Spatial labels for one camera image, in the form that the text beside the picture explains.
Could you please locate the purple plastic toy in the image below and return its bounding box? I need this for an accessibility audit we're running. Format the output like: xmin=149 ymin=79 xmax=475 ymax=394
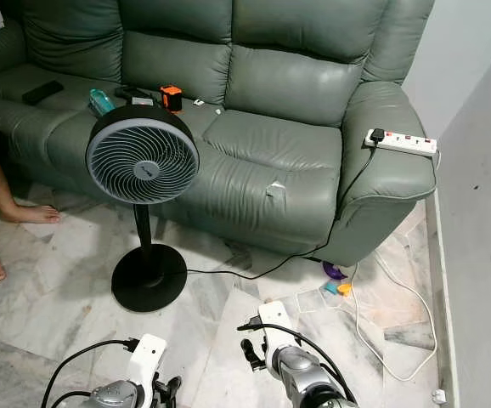
xmin=322 ymin=260 xmax=348 ymax=281

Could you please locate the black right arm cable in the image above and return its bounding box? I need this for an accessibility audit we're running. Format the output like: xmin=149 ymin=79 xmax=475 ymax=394
xmin=237 ymin=319 xmax=357 ymax=405

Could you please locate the orange and black device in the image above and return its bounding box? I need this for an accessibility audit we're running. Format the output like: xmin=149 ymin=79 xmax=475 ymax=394
xmin=160 ymin=85 xmax=184 ymax=113

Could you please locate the flat black pouch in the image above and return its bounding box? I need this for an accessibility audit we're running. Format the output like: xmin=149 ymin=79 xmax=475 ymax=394
xmin=115 ymin=85 xmax=160 ymax=106

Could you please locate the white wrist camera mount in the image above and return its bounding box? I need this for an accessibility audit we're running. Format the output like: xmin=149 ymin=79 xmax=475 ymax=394
xmin=125 ymin=333 xmax=168 ymax=388
xmin=258 ymin=302 xmax=297 ymax=354

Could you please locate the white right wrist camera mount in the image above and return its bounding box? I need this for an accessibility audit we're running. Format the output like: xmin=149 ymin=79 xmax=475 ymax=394
xmin=258 ymin=302 xmax=297 ymax=354

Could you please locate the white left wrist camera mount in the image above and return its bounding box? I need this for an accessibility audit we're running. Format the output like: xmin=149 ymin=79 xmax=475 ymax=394
xmin=125 ymin=333 xmax=168 ymax=388

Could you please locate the green leather sofa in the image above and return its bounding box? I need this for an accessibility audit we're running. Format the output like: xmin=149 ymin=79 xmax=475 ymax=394
xmin=0 ymin=0 xmax=438 ymax=267

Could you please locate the black standing fan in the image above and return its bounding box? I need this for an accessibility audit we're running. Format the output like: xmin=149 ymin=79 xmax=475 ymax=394
xmin=85 ymin=105 xmax=200 ymax=313

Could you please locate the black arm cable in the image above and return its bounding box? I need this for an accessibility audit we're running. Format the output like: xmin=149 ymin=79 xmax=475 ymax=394
xmin=40 ymin=338 xmax=138 ymax=408
xmin=237 ymin=319 xmax=357 ymax=405

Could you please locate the teal water bottle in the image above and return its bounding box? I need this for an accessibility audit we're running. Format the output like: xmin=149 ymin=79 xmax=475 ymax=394
xmin=89 ymin=88 xmax=117 ymax=117

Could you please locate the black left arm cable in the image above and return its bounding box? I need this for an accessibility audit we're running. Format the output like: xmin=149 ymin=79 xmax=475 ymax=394
xmin=40 ymin=338 xmax=138 ymax=408

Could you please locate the white power cable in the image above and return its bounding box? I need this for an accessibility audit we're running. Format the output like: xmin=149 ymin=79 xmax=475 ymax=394
xmin=347 ymin=251 xmax=440 ymax=383

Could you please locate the black fan power cable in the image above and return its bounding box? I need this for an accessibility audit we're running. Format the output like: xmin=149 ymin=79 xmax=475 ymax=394
xmin=184 ymin=127 xmax=385 ymax=280

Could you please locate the black remote control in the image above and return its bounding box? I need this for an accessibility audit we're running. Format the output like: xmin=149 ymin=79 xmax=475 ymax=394
xmin=22 ymin=80 xmax=65 ymax=106

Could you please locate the white power strip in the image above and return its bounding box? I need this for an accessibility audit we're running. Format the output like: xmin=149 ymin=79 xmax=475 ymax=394
xmin=365 ymin=127 xmax=438 ymax=156

